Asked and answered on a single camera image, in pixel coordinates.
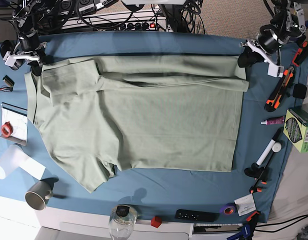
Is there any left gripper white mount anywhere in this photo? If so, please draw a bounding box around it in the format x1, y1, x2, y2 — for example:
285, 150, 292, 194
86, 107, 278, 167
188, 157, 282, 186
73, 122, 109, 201
237, 26, 284, 78

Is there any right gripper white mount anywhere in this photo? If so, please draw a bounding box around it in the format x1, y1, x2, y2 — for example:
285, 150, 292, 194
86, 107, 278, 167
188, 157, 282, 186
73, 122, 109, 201
14, 33, 47, 77

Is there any light green T-shirt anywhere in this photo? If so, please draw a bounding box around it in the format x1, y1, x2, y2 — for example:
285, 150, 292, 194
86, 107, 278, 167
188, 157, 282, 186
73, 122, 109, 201
25, 55, 249, 192

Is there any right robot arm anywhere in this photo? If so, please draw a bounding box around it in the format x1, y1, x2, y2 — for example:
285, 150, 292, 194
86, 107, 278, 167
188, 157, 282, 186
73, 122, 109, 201
0, 0, 56, 76

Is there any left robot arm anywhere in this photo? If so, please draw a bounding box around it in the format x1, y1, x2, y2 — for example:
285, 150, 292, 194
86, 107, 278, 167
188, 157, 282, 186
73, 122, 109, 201
238, 0, 308, 78

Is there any small black battery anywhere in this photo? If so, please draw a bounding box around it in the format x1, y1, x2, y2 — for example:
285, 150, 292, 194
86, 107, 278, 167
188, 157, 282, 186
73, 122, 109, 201
3, 75, 15, 88

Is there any black computer mouse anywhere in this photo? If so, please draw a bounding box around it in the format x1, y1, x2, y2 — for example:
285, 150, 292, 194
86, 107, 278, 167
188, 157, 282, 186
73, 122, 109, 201
0, 40, 23, 71

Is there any orange black utility knife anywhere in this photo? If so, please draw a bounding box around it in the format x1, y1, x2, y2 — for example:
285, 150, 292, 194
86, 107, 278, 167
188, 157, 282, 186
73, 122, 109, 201
264, 66, 295, 112

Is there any white notepad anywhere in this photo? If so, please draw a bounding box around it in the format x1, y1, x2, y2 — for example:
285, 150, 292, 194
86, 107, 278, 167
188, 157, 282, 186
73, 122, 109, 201
1, 102, 28, 146

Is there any orange black clamp upper right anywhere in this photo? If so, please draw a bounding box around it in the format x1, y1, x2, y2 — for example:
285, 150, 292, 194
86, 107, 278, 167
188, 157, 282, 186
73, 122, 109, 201
292, 41, 308, 67

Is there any orange black clamp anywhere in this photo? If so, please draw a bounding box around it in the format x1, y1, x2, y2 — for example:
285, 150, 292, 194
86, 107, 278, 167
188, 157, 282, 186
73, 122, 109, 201
244, 150, 275, 194
292, 41, 308, 67

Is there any black square pad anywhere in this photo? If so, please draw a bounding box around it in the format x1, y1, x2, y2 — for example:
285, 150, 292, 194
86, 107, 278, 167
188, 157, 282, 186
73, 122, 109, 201
292, 83, 307, 100

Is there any red tape roll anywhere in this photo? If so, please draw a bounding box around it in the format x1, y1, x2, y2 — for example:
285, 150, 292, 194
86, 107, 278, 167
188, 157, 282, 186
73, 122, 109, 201
1, 121, 13, 138

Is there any purple glue tube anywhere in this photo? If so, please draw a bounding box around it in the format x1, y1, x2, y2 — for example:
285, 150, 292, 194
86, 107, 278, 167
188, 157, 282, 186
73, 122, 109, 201
260, 116, 285, 125

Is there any green cardboard box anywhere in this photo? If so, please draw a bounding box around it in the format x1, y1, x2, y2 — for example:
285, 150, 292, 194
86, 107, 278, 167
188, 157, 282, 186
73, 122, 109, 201
283, 107, 308, 153

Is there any white black marker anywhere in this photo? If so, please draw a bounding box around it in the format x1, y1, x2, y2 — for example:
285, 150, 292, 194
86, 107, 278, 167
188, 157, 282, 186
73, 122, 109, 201
256, 128, 282, 166

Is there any white round cap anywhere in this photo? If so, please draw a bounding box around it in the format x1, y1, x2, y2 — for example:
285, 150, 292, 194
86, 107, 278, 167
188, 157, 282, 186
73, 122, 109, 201
272, 142, 282, 153

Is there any blue table cloth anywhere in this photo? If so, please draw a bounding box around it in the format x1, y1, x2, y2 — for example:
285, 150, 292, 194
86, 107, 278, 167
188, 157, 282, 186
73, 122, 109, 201
0, 31, 308, 223

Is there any orange black clamp lower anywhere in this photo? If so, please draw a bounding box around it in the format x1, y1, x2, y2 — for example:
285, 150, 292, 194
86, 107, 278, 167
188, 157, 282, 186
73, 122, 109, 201
244, 150, 275, 194

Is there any grey ceramic mug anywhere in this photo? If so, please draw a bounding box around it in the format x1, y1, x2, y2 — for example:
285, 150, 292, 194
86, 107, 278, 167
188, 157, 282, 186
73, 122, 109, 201
25, 180, 54, 211

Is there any white paper card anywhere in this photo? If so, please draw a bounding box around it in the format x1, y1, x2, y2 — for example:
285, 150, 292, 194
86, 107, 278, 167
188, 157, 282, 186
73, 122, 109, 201
234, 193, 256, 216

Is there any purple tape roll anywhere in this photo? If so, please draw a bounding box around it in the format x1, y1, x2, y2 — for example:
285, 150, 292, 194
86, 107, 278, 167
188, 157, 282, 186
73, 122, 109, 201
219, 203, 236, 216

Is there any orange clamp near card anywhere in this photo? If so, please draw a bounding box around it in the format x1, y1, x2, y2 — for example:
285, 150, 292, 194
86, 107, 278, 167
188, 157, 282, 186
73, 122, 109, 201
246, 211, 260, 222

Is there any black remote control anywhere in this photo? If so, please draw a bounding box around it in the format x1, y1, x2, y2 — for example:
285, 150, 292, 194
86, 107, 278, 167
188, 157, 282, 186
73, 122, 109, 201
174, 209, 219, 223

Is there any blue clamp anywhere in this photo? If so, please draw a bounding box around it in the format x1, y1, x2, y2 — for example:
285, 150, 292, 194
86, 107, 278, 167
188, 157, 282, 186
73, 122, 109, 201
227, 216, 259, 240

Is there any clear glass jar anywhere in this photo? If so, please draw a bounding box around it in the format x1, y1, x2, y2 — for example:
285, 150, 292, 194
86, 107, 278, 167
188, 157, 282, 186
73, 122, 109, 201
109, 204, 138, 240

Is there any red cube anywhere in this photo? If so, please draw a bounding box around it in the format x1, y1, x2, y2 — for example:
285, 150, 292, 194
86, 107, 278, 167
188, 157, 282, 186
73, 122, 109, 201
150, 216, 162, 228

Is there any white power strip red switch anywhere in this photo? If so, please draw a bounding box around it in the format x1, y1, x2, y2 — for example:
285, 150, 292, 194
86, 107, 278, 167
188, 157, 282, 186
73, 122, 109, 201
96, 21, 166, 32

